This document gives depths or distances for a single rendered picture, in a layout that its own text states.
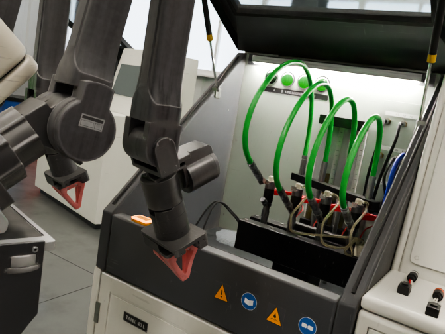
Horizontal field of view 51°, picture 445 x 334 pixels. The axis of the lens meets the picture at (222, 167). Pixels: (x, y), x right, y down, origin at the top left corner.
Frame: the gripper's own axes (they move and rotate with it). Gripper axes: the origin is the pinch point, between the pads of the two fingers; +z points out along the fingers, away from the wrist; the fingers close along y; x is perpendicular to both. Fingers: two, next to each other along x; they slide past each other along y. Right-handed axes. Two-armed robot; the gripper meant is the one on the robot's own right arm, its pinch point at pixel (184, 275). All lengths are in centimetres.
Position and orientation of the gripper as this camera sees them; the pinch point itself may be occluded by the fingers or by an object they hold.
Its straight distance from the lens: 82.3
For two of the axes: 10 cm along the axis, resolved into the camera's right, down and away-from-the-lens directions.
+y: -6.5, -2.3, 7.3
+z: 1.7, 8.9, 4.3
